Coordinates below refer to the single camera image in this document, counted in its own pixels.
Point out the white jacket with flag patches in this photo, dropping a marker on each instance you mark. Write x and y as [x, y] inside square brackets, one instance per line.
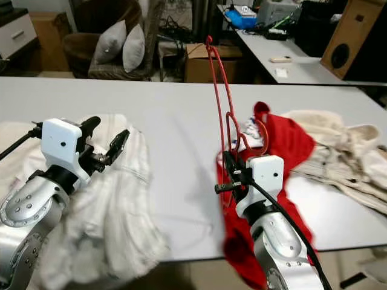
[115, 205]

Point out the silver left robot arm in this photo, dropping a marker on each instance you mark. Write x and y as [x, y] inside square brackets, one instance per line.
[30, 208]

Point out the red T-shirt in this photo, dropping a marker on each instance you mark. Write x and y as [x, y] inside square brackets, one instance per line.
[293, 142]

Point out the brown wicker chair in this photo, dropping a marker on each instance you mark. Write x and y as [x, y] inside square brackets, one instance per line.
[81, 51]

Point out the cream jacket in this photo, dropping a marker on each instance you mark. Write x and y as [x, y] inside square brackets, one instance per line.
[15, 163]

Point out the grey pillow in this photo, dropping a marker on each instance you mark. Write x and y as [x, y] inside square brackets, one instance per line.
[110, 43]
[133, 49]

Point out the cardboard box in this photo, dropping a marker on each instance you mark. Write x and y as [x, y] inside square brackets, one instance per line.
[196, 69]

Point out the beige jacket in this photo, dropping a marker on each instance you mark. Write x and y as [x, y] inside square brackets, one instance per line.
[338, 151]

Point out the small white card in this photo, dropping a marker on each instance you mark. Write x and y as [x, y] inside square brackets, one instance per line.
[282, 72]

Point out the white drawer cabinet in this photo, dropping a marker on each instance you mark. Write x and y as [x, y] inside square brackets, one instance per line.
[18, 35]

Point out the white remote control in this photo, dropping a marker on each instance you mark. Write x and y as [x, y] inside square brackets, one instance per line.
[281, 59]

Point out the blue device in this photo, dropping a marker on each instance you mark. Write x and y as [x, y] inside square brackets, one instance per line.
[242, 20]

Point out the grey printer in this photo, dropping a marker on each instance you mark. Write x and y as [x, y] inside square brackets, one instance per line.
[278, 11]

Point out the wooden loudspeaker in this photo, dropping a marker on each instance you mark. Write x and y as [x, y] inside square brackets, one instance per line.
[354, 30]

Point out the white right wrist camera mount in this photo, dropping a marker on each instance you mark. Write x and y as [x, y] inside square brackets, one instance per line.
[269, 172]

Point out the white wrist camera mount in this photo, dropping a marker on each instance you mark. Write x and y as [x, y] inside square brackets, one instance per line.
[63, 142]
[269, 172]

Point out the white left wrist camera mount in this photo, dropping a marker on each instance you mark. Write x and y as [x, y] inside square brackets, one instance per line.
[63, 142]

